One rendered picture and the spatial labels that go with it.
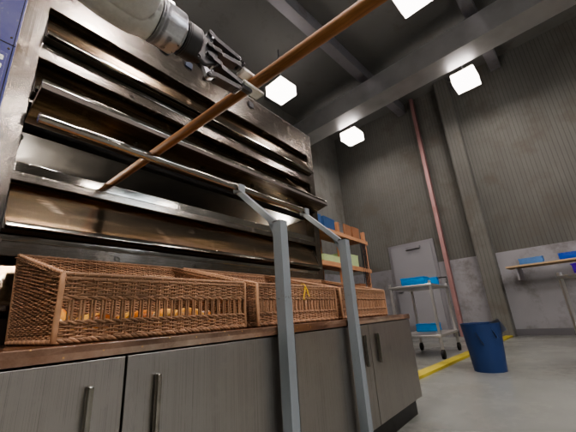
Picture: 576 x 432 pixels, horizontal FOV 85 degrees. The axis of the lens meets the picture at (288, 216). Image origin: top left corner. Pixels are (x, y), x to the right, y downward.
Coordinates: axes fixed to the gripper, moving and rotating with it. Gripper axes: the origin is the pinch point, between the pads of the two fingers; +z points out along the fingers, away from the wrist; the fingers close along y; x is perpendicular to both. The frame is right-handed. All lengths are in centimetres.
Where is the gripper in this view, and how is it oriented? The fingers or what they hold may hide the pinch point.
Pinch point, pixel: (250, 84)
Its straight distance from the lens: 88.7
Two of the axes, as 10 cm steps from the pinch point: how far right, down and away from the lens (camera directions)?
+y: 0.6, 9.5, -3.1
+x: 7.5, -2.5, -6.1
